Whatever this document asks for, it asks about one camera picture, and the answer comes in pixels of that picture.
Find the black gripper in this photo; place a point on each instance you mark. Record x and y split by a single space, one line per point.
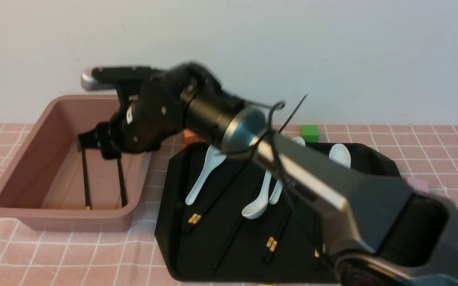
187 96

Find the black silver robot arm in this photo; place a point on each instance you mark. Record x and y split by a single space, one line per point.
377 231

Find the brown rectangular plastic bin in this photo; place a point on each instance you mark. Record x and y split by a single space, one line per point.
42 186

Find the orange cube block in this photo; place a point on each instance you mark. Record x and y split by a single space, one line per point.
190 137

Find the white spoon far left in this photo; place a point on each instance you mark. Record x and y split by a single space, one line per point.
213 158

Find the black plastic tray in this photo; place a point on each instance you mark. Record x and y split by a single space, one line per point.
271 249

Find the plain black chopstick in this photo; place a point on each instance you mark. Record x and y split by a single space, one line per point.
228 242

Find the white spoon centre overturned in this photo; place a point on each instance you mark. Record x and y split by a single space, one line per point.
257 207

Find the white spoon centre upper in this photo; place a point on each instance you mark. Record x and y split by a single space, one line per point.
277 190

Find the green cube block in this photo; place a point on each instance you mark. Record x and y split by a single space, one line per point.
310 133

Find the white spoon right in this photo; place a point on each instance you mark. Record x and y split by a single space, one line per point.
340 154

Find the pink cube block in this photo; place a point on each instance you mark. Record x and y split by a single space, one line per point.
418 184

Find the pink checkered tablecloth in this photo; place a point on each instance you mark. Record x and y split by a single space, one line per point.
32 258

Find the black wrist camera silver cap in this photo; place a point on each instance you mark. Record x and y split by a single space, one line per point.
111 77

